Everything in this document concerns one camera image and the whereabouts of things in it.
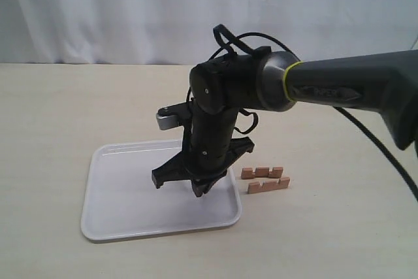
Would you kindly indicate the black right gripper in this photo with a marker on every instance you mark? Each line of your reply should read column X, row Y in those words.
column 210, row 145

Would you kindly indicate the wooden slat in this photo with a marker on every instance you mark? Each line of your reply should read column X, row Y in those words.
column 261, row 187

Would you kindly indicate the wooden slat horizontal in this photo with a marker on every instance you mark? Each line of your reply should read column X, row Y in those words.
column 249, row 173

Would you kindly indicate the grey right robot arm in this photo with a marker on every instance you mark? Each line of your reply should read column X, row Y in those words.
column 229, row 85

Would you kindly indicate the white plastic tray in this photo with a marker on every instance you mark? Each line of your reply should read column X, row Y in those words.
column 121, row 201

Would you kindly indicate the white curtain backdrop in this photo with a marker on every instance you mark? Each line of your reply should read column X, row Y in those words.
column 180, row 31

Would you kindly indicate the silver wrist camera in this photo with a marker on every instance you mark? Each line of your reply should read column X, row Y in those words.
column 173, row 116

